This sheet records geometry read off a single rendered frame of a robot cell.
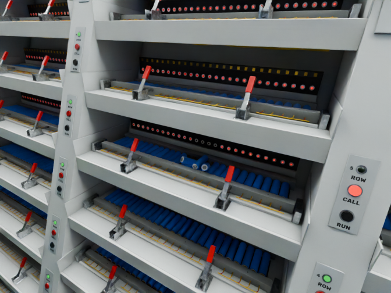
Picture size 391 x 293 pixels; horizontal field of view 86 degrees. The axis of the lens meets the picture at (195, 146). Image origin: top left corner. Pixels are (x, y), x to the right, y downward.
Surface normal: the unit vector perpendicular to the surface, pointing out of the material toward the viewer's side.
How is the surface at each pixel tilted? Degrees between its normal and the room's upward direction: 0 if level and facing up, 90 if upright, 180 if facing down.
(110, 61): 90
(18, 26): 109
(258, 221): 19
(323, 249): 90
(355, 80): 90
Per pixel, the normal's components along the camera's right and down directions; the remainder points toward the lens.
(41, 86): -0.47, 0.34
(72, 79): -0.42, 0.03
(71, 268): 0.06, -0.91
